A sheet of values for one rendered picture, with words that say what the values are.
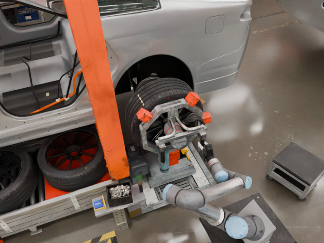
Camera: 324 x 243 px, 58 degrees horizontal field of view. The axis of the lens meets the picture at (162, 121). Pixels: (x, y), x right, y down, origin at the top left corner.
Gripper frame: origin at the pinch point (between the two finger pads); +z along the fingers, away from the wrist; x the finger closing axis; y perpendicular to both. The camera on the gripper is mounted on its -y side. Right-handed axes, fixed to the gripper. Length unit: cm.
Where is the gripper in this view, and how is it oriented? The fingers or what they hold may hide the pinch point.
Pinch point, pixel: (201, 141)
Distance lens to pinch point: 240.2
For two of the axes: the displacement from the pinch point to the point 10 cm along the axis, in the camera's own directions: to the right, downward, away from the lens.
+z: -3.5, -6.4, 6.8
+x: 9.4, -2.7, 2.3
